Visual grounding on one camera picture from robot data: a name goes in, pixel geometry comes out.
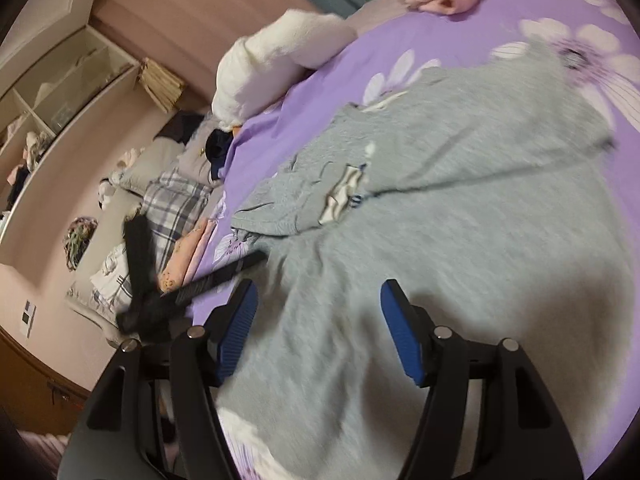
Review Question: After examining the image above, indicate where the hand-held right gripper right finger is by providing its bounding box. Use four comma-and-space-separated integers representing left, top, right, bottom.
380, 279, 586, 480

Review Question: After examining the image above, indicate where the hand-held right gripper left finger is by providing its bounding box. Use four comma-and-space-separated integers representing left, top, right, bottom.
57, 279, 261, 480

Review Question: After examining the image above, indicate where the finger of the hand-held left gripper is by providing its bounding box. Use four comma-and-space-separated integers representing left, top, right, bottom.
122, 215, 156, 313
160, 251, 269, 311

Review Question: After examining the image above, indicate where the grey sweater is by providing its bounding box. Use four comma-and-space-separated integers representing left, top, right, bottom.
215, 42, 636, 480

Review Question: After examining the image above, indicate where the white floral cloth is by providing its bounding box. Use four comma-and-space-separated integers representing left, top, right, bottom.
66, 241, 135, 322

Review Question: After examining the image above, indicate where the pink floral folded cloth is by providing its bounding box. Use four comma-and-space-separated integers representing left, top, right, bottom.
158, 216, 217, 294

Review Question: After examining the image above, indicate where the plaid cloth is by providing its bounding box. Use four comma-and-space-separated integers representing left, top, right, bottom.
140, 166, 214, 267

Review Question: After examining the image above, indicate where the brown wooden furniture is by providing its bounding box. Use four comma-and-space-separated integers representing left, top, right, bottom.
0, 329, 92, 423

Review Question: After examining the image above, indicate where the dark blue cloth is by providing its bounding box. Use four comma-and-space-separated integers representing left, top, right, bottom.
206, 128, 237, 182

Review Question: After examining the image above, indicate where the black cloth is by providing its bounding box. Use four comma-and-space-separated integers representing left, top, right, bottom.
156, 111, 207, 145

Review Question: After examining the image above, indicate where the woven straw bag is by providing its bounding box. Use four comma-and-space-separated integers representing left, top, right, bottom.
136, 56, 187, 114

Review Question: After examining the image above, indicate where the white plush blanket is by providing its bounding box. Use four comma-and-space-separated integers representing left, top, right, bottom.
211, 7, 358, 128

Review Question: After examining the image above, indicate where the purple floral bed sheet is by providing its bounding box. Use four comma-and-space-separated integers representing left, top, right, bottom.
187, 0, 640, 480

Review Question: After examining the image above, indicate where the beige mattress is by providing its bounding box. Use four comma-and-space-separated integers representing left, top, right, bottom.
344, 0, 413, 36

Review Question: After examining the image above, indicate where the colourful bundle of hair ties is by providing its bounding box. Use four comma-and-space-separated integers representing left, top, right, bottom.
62, 216, 99, 272

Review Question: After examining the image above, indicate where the white wall switch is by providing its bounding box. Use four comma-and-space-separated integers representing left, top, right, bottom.
20, 299, 37, 339

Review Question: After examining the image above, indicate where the white wall cabinet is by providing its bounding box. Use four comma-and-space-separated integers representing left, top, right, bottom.
0, 25, 140, 241

